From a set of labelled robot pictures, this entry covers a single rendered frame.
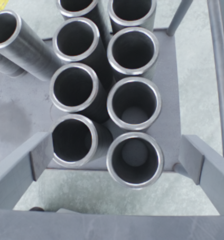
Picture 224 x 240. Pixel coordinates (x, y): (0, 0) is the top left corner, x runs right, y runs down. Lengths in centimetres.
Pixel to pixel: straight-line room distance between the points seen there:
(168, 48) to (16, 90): 67
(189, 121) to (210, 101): 15
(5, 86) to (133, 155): 64
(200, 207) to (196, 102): 52
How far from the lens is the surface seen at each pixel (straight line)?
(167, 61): 74
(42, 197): 108
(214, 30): 47
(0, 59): 76
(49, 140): 16
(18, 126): 82
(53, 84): 45
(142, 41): 49
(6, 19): 67
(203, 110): 99
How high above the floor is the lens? 91
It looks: 79 degrees down
